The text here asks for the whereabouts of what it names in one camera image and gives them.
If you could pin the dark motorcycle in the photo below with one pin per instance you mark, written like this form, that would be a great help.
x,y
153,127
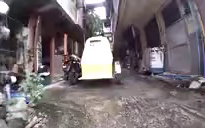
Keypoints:
x,y
71,68

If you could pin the pile of clutter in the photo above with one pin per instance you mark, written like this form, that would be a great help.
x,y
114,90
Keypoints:
x,y
5,100

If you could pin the green plant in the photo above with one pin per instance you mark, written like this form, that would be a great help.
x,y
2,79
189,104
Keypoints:
x,y
33,87

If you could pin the grey wet dirt alley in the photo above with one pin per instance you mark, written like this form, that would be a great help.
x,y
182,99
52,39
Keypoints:
x,y
123,103

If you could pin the white and blue box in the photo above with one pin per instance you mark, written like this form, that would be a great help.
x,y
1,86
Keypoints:
x,y
156,60

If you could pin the building with red pillars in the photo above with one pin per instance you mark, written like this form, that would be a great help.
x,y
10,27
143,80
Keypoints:
x,y
53,36

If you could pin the pale stone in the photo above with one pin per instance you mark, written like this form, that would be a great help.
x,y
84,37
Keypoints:
x,y
195,84

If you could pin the tree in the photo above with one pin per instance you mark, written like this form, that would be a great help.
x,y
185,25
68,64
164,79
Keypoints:
x,y
94,24

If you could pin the grey concrete building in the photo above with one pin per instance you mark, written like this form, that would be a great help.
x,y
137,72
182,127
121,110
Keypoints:
x,y
176,36

